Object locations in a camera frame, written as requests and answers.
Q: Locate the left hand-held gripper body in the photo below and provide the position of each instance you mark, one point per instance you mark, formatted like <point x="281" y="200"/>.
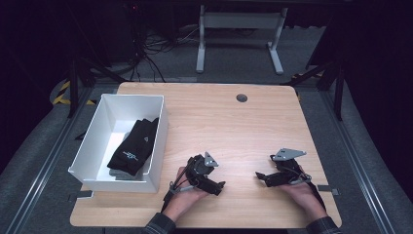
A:
<point x="199" y="169"/>

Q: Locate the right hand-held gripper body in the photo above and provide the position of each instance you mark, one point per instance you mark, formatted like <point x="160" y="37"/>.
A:
<point x="287" y="174"/>

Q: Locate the black glove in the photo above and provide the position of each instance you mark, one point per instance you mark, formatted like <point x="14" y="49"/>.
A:
<point x="136" y="146"/>

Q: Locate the white box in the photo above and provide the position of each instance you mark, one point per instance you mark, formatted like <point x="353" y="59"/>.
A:
<point x="94" y="146"/>

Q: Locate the grey tape strip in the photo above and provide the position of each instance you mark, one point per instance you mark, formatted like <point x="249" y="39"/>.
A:
<point x="328" y="189"/>

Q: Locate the grey round table grommet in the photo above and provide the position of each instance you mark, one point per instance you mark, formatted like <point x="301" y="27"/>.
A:
<point x="242" y="97"/>

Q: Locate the black metal stand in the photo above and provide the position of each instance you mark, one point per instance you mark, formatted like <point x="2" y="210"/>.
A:
<point x="73" y="87"/>
<point x="339" y="91"/>

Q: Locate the yellow black hazard tape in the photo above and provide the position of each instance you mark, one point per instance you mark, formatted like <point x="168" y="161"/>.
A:
<point x="61" y="94"/>

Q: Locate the aluminium floor rail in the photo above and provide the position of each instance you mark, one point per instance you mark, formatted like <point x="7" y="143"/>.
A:
<point x="360" y="169"/>
<point x="42" y="175"/>

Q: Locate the white desk frame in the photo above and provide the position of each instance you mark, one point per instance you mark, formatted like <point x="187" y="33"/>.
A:
<point x="240" y="20"/>

